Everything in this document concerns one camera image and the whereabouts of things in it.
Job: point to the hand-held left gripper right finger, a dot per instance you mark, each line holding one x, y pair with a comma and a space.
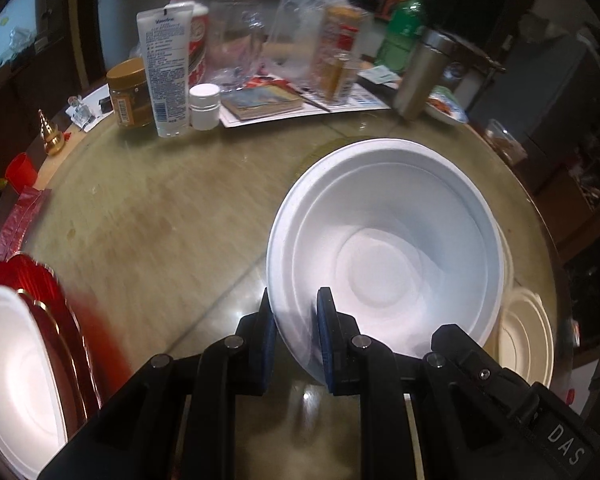
327, 340

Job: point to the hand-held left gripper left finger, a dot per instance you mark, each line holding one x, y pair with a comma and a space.
267, 345

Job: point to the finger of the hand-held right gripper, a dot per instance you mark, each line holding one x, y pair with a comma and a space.
472, 360

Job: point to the white foam bowl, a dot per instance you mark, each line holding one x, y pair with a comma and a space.
15, 375
395, 240

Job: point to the red packet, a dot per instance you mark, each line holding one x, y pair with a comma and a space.
570, 396

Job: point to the clear plastic container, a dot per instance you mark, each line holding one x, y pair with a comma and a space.
505, 142

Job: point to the worn book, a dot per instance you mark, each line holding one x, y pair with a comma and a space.
262, 100

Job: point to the white pill bottle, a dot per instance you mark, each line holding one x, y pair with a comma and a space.
204, 107

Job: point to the printed paper sheets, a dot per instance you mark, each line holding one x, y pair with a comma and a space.
365, 95

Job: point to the blue patterned plate with food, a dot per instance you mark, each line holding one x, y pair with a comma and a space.
447, 107

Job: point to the red plastic bag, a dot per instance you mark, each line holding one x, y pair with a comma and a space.
17, 220

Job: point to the stainless steel thermos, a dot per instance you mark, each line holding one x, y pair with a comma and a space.
422, 75

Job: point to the peanut butter jar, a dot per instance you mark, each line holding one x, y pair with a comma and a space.
127, 92

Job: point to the grey refrigerator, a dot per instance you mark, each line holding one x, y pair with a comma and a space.
545, 80

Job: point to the white lotion tube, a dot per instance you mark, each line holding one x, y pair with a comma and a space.
167, 70

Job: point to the small glass bottle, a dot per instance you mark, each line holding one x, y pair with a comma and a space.
80, 110

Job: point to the red plastic cup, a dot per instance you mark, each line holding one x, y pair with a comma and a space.
21, 172

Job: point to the gold gourd ornament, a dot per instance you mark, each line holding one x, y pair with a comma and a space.
50, 135

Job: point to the white paper sheet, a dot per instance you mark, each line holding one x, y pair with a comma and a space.
92, 95

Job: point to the green plastic bottle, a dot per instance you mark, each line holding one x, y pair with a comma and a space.
405, 35

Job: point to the clear plastic bag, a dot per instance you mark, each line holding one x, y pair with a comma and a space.
300, 25

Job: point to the white bottle red cap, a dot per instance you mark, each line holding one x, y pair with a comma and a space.
197, 30

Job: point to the dark wooden sideboard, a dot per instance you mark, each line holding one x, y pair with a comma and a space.
10, 125

